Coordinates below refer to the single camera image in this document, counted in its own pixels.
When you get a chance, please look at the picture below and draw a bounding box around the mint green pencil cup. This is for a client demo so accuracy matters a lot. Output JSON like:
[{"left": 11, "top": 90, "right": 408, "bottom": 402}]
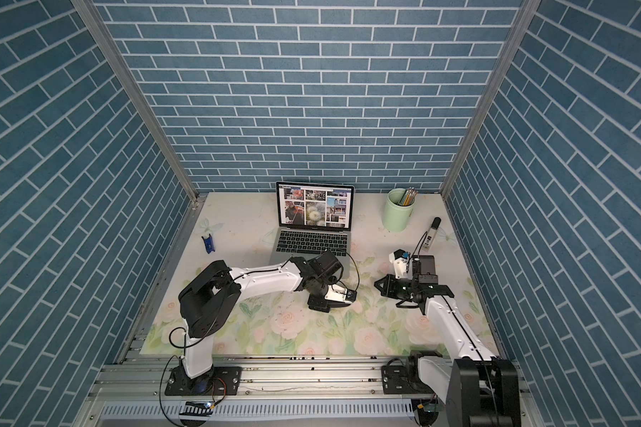
[{"left": 382, "top": 188, "right": 416, "bottom": 232}]

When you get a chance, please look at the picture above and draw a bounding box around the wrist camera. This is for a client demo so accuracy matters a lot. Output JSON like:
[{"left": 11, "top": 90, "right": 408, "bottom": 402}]
[
  {"left": 325, "top": 285, "right": 356, "bottom": 304},
  {"left": 389, "top": 249, "right": 411, "bottom": 279}
]

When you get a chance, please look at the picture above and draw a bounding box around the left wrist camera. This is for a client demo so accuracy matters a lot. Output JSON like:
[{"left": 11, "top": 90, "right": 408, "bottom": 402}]
[{"left": 325, "top": 285, "right": 356, "bottom": 304}]

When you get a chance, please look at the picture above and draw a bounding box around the blue binder clip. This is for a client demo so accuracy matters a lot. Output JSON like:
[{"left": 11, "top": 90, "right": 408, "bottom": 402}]
[{"left": 201, "top": 234, "right": 215, "bottom": 254}]

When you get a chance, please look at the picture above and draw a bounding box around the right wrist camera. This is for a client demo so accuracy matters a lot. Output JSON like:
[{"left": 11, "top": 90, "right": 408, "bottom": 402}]
[{"left": 389, "top": 249, "right": 411, "bottom": 279}]

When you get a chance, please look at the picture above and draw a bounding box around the floral table mat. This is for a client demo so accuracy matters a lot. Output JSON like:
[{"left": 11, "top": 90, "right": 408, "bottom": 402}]
[{"left": 141, "top": 193, "right": 496, "bottom": 356}]

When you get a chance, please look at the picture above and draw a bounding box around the silver laptop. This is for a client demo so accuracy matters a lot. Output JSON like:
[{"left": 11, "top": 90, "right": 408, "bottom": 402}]
[{"left": 270, "top": 181, "right": 355, "bottom": 267}]

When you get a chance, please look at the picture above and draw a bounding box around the black wireless mouse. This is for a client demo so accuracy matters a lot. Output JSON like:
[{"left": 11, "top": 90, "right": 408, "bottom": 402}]
[{"left": 307, "top": 295, "right": 353, "bottom": 313}]

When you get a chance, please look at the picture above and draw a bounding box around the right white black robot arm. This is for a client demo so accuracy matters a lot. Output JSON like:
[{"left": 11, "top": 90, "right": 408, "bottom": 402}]
[{"left": 374, "top": 250, "right": 522, "bottom": 426}]

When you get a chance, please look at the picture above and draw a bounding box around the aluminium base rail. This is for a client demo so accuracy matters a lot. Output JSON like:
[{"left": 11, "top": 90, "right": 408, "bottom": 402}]
[{"left": 87, "top": 357, "right": 532, "bottom": 401}]

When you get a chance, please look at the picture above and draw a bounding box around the bundle of coloured pencils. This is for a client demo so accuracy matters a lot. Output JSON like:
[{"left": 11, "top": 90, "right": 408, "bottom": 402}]
[{"left": 398, "top": 188, "right": 418, "bottom": 206}]

